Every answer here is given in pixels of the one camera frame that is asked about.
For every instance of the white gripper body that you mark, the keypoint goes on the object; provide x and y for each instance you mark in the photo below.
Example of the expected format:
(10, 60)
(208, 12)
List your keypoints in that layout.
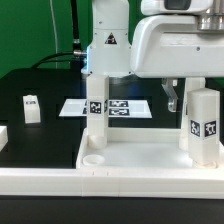
(172, 46)

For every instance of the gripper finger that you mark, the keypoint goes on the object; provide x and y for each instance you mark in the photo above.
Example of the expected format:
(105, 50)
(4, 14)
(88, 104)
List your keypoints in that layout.
(167, 84)

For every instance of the white desk top tray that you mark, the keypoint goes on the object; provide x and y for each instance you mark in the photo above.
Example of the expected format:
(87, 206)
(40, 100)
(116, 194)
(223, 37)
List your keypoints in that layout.
(147, 148)

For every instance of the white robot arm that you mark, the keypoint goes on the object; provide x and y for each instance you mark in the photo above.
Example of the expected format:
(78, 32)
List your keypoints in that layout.
(110, 50)

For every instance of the white U-shaped marker base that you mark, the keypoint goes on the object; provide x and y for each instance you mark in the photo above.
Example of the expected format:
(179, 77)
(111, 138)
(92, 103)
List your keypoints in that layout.
(117, 108)

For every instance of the white L-shaped obstacle fence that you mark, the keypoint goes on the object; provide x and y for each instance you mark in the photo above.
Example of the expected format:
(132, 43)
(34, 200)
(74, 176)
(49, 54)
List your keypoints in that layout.
(118, 182)

